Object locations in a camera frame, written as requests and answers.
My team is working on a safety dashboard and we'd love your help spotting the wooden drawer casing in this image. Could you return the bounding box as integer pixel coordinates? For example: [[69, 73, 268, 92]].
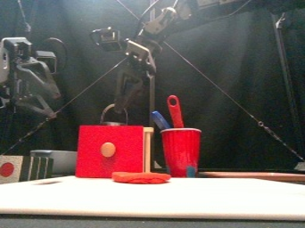
[[141, 126, 155, 174]]

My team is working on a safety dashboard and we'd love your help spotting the red drawer with wooden knob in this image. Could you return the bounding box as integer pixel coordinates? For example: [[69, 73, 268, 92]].
[[74, 124, 145, 179]]

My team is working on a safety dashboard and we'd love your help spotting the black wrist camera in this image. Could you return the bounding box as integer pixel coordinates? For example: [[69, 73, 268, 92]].
[[34, 50, 60, 75], [89, 27, 124, 53]]

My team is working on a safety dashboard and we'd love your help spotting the black slanted frame pole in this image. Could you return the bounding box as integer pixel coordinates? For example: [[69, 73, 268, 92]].
[[270, 12, 305, 159]]

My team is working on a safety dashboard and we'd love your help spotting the red handled tool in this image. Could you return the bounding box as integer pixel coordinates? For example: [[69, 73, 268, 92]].
[[165, 94, 185, 129]]

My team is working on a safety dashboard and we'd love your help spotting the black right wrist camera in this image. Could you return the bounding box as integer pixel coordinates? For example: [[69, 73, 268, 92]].
[[89, 27, 124, 53]]

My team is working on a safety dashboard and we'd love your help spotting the black cable loop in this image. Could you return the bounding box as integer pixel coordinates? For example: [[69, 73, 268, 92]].
[[98, 102, 129, 126]]

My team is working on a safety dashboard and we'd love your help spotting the blue handled tool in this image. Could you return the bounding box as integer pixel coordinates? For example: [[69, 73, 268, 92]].
[[149, 110, 172, 131]]

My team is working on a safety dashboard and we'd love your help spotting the red plastic cup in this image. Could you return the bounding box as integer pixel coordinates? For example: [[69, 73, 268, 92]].
[[159, 127, 201, 178]]

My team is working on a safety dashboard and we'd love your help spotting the wooden tray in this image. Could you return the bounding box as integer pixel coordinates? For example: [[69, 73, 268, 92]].
[[196, 171, 305, 183]]

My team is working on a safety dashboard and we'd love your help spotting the black vertical frame pole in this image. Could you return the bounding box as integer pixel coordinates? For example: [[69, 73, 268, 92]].
[[147, 73, 157, 171]]

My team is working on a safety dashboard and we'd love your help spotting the diagonal brace wire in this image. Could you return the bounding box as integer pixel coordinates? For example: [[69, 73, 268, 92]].
[[0, 0, 164, 156], [115, 0, 305, 163]]

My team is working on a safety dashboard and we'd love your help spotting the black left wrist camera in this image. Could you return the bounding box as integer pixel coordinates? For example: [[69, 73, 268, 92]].
[[34, 50, 60, 75]]

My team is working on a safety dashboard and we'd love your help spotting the white cutting board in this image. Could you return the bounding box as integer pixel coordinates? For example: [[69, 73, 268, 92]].
[[0, 175, 305, 222]]

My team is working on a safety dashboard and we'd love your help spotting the striped block with red dot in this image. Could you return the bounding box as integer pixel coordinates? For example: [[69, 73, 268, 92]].
[[0, 154, 54, 185]]

